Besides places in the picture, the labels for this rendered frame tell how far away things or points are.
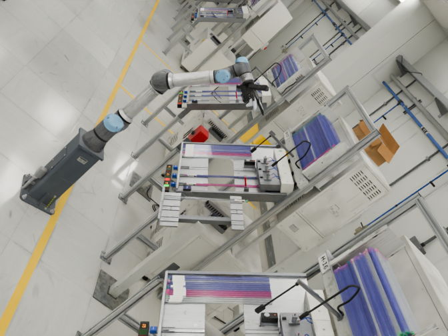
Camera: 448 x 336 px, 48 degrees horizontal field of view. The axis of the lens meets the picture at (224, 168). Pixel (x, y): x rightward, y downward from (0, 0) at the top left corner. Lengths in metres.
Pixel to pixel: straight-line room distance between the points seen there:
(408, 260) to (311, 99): 2.37
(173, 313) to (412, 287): 1.07
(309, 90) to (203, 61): 3.44
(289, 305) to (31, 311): 1.37
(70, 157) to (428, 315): 2.14
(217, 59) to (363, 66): 2.38
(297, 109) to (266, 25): 3.25
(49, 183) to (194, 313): 1.40
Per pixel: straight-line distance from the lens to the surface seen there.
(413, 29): 6.48
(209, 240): 3.42
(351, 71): 6.41
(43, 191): 3.38
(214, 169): 4.79
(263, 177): 3.31
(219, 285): 2.52
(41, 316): 2.98
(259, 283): 2.56
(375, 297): 2.22
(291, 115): 4.59
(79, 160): 3.21
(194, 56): 7.75
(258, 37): 7.70
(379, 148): 3.56
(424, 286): 2.38
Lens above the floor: 2.07
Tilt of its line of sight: 19 degrees down
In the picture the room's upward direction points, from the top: 50 degrees clockwise
